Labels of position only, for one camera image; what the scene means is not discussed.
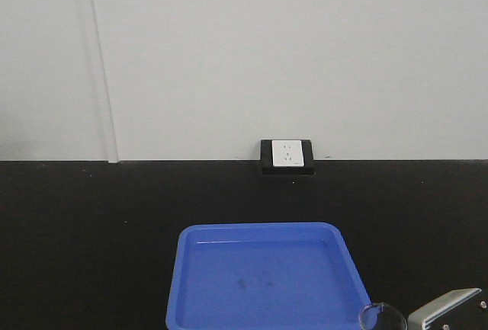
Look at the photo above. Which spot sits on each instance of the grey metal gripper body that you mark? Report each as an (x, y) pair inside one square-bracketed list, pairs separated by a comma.
[(456, 309)]

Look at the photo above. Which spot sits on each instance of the clear glass beaker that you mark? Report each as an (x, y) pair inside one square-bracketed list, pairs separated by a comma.
[(381, 316)]

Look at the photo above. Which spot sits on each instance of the blue plastic tray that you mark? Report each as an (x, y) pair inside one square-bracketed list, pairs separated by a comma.
[(264, 276)]

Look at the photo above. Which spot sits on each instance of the white socket in black box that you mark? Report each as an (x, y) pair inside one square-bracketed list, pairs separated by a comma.
[(286, 157)]

